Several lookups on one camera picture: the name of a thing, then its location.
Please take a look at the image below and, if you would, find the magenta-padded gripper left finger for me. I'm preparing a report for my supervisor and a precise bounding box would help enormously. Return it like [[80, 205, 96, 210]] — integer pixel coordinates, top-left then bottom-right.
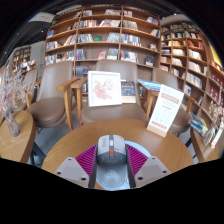
[[54, 148, 99, 190]]

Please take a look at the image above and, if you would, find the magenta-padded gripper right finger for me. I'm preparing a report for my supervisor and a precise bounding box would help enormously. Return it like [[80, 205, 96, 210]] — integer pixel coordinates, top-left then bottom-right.
[[124, 143, 172, 190]]

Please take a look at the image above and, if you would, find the grey computer mouse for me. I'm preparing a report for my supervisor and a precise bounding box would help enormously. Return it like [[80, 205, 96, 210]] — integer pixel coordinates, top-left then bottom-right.
[[94, 134, 129, 191]]

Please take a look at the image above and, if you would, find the round wooden side table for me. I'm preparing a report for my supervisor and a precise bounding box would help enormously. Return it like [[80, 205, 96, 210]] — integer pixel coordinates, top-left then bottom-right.
[[189, 126, 224, 164], [0, 109, 46, 166]]

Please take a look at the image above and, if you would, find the brown wooden armchair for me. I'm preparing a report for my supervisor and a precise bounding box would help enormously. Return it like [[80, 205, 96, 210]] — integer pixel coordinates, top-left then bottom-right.
[[70, 59, 159, 126], [25, 60, 79, 133], [146, 68, 201, 136], [13, 68, 39, 113]]

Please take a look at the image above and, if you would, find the white and orange sign stand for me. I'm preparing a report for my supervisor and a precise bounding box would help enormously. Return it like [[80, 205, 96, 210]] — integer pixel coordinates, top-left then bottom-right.
[[146, 83, 185, 138]]

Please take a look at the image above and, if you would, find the stack of books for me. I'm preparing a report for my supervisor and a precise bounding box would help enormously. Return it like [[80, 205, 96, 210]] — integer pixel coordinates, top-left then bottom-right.
[[188, 111, 209, 137]]

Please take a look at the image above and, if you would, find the white and orange sign card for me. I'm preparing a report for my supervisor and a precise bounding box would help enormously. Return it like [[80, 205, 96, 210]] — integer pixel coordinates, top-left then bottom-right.
[[209, 128, 224, 150]]

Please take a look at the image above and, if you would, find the glass vase with pink flowers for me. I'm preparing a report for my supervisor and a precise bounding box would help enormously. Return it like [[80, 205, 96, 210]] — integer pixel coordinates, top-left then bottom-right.
[[0, 71, 38, 138]]

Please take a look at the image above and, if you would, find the dark covered book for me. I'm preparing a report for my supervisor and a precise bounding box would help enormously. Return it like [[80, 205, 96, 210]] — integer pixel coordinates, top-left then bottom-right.
[[120, 79, 137, 104]]

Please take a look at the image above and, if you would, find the glass vase with pale flowers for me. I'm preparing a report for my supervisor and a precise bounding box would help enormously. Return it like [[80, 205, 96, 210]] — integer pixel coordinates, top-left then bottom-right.
[[202, 99, 224, 148]]

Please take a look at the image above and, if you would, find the white framed flower picture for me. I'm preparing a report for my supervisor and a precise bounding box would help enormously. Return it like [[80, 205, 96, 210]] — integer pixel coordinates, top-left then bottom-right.
[[87, 70, 123, 108]]

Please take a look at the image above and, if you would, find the curved wooden book shelf unit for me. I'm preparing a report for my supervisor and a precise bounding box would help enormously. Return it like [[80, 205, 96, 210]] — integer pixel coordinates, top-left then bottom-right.
[[159, 20, 224, 134]]

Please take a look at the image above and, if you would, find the small wooden book shelf unit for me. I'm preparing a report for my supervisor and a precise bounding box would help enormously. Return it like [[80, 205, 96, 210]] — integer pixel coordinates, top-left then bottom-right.
[[11, 45, 37, 79]]

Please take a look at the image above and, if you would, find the large wooden book shelf unit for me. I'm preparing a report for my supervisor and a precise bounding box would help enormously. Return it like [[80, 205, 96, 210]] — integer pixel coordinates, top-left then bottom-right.
[[44, 4, 162, 79]]

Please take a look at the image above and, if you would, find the white hanging ceiling panel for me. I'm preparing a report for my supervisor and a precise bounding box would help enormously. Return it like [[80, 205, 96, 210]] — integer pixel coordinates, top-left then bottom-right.
[[28, 12, 56, 24]]

